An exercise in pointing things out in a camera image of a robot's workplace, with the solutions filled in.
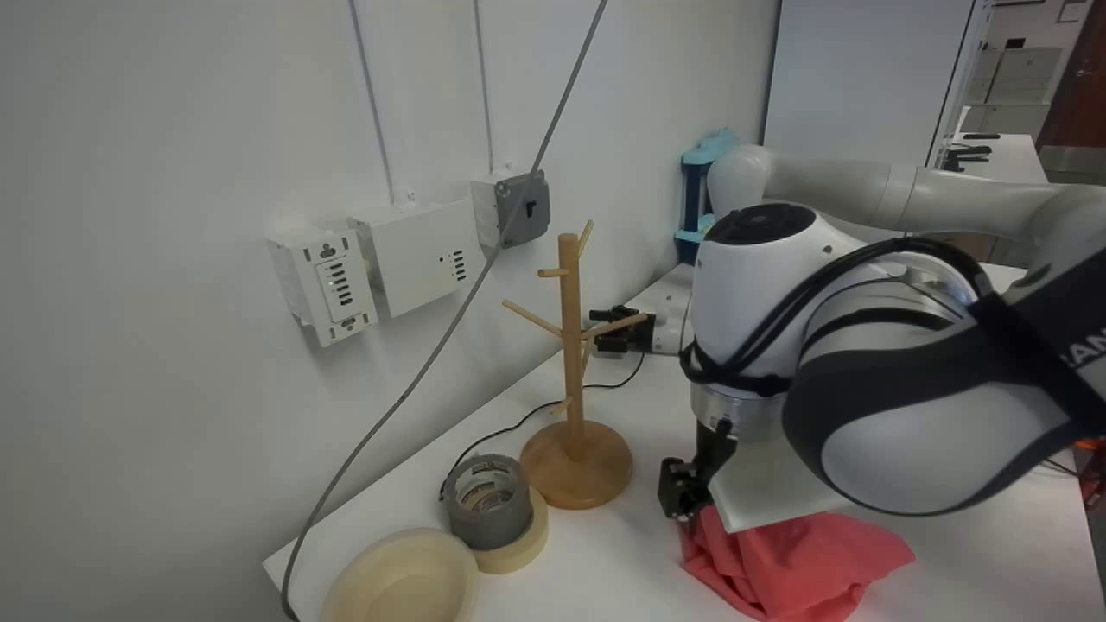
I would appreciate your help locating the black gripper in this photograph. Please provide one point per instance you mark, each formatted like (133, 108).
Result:
(683, 487)

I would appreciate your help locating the salmon pink sweatshirt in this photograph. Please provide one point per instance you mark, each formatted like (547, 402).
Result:
(808, 566)

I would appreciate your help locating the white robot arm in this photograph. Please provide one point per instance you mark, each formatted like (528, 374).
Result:
(884, 335)

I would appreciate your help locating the wooden mug tree stand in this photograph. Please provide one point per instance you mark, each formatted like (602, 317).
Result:
(576, 459)

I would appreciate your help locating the black power plug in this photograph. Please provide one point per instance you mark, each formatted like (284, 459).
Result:
(623, 328)

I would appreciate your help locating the cream tape roll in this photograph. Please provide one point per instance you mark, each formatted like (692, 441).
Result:
(524, 550)

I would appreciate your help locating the grey tape roll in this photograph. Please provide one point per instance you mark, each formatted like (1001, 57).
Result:
(485, 502)

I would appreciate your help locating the cream shallow bowl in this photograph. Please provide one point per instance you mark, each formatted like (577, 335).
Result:
(419, 573)

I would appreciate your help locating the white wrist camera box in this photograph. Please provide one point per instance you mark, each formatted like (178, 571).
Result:
(766, 480)

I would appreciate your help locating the grey wall outlet box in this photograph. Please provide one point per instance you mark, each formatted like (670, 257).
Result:
(513, 212)

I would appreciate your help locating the white wall junction box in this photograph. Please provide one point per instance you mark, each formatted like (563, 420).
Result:
(419, 257)

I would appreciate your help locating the white wall socket box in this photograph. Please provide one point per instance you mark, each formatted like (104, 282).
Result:
(327, 282)

